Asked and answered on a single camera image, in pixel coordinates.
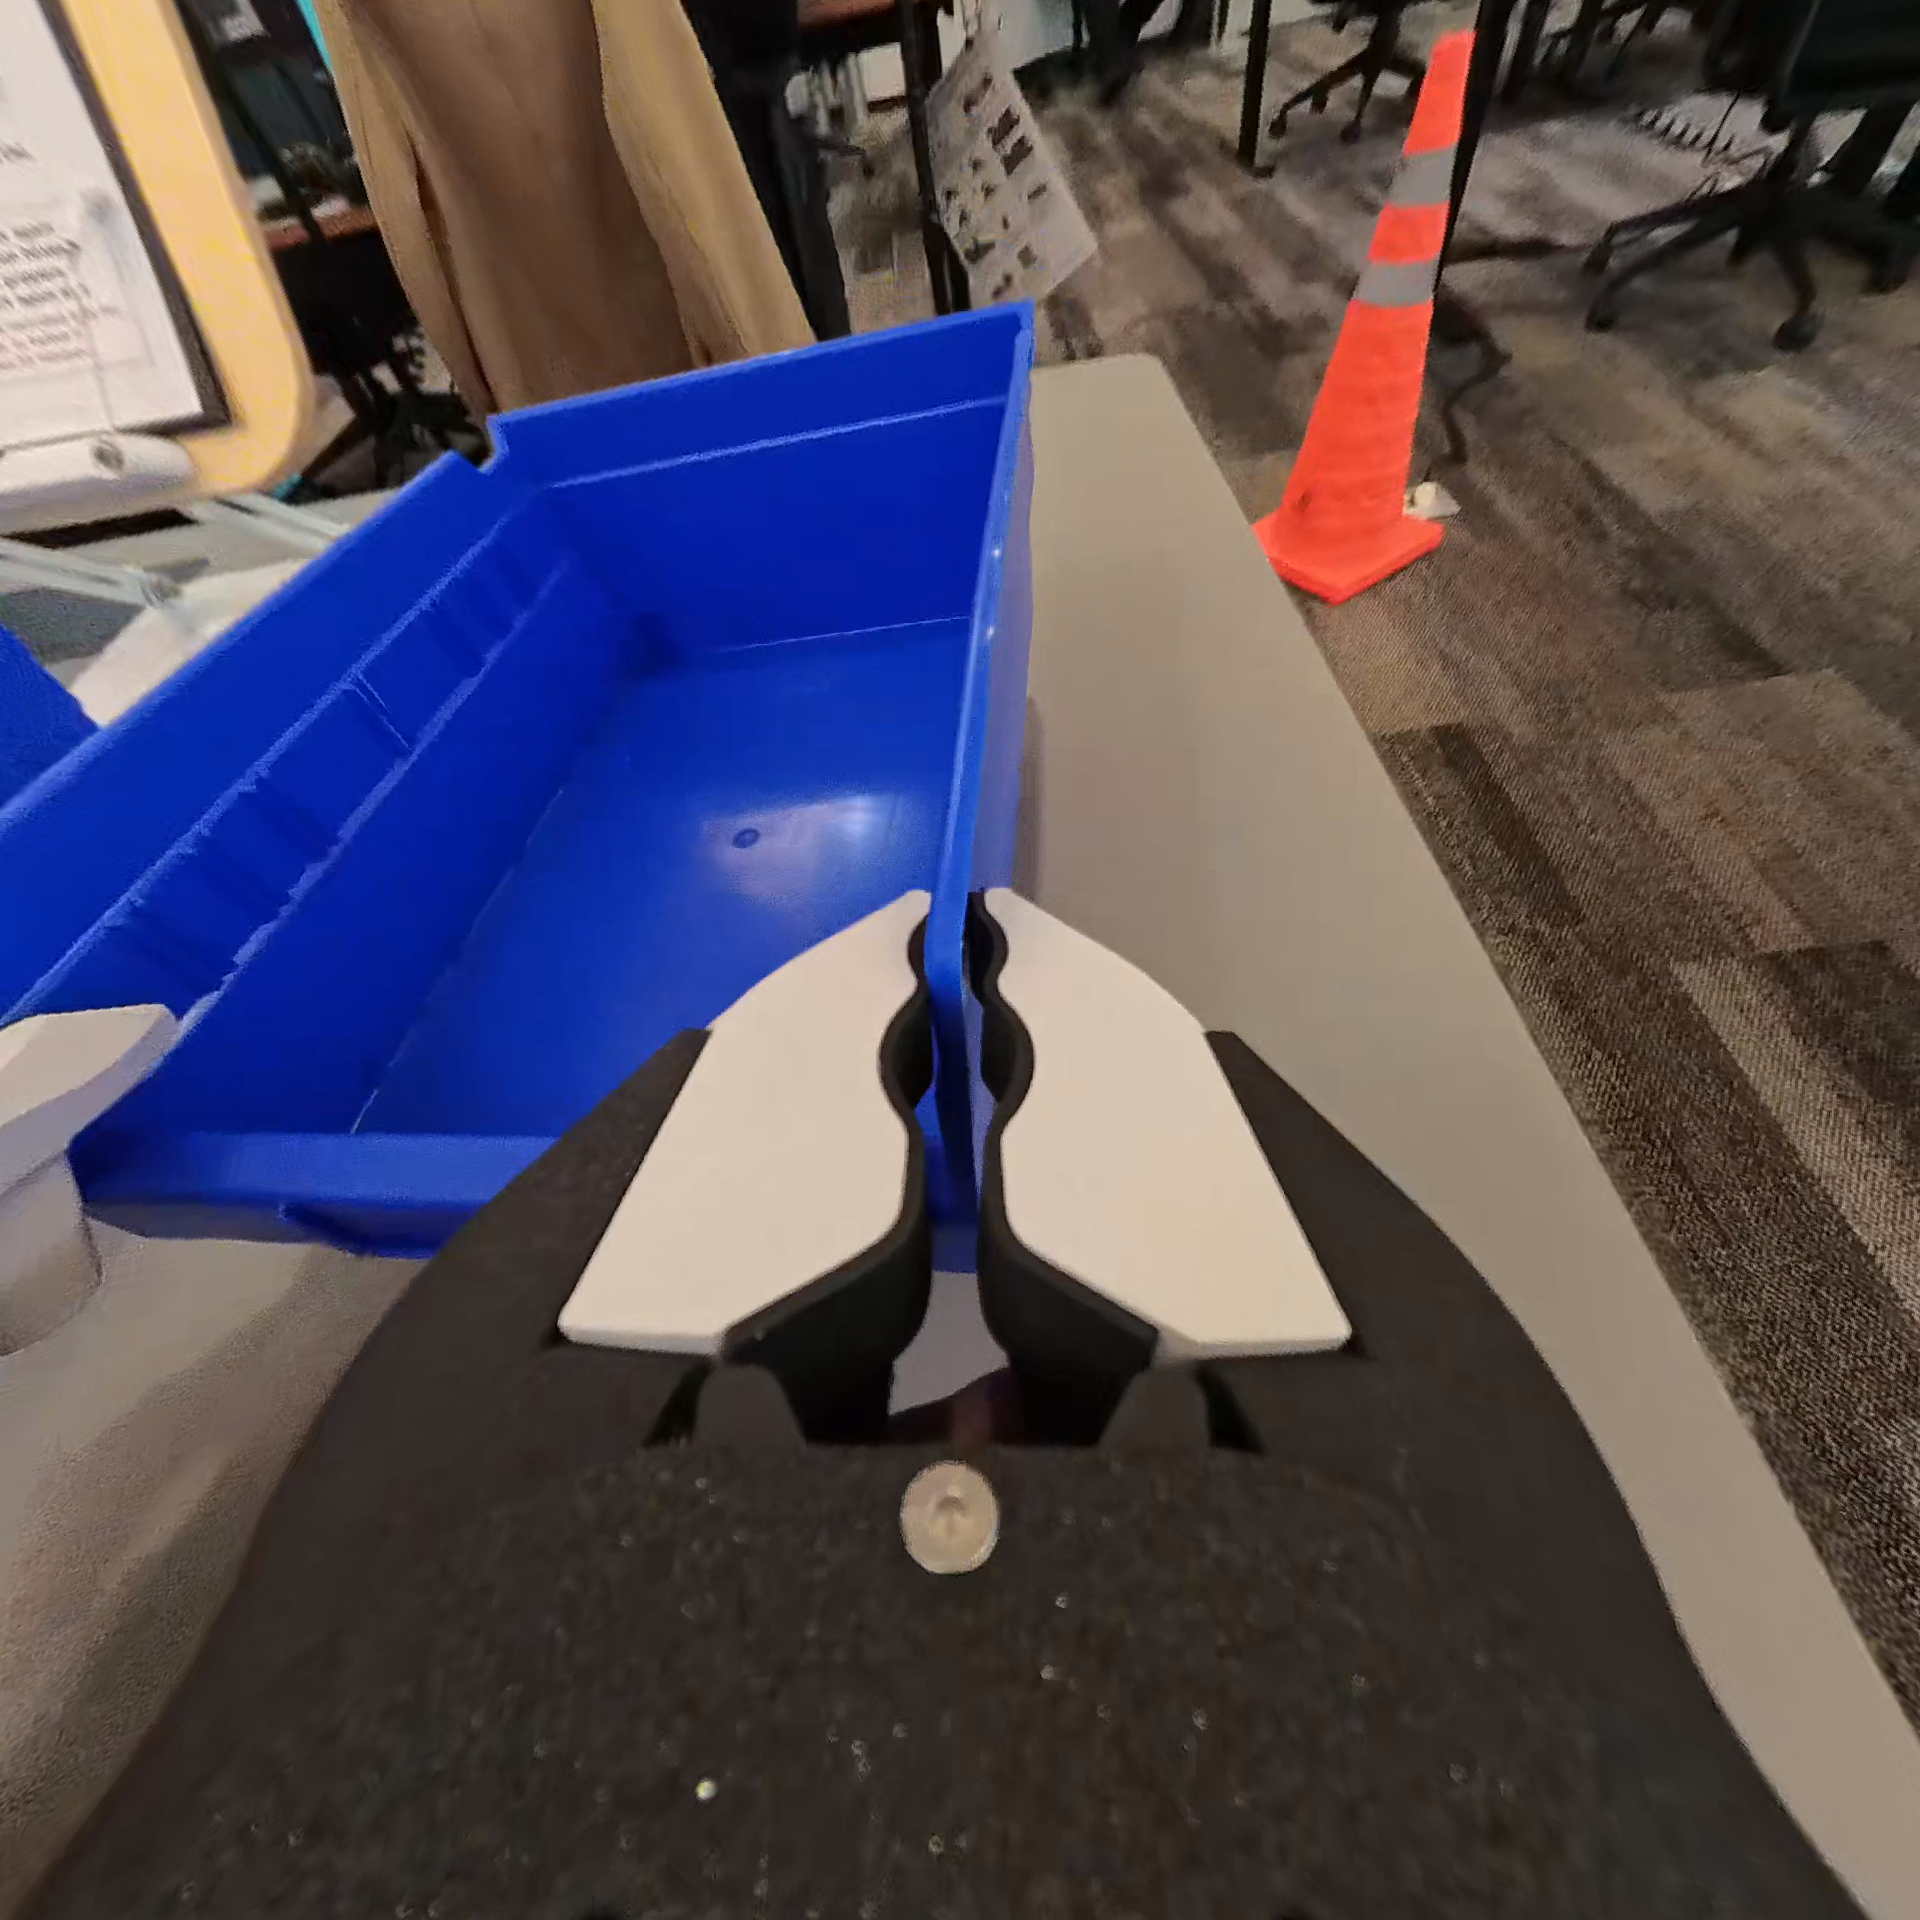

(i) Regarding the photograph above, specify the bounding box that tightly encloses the wooden document stand white base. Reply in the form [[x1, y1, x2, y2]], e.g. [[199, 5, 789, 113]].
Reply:
[[0, 0, 355, 725]]

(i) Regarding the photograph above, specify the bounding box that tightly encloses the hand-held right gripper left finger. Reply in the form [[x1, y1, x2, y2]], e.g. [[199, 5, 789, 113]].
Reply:
[[559, 890, 933, 1451]]

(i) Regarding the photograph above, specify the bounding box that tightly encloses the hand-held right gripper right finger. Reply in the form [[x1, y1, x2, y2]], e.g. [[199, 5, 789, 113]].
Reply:
[[974, 888, 1354, 1451]]

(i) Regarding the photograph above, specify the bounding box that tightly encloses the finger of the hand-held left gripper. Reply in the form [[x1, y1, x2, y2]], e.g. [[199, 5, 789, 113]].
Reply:
[[0, 1001, 181, 1354]]

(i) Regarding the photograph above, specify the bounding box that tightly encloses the black office chair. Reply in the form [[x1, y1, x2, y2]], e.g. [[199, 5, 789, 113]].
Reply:
[[1581, 0, 1920, 356], [1264, 0, 1429, 147]]

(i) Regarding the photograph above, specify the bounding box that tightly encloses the orange traffic cone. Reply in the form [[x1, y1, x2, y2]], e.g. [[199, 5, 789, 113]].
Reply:
[[1251, 28, 1483, 607]]

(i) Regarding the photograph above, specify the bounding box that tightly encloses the printed paper poster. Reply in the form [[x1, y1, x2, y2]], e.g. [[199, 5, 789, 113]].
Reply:
[[921, 28, 1101, 312]]

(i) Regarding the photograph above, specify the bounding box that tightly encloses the printed instruction sheet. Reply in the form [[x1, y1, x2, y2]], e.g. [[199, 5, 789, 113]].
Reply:
[[0, 0, 229, 453]]

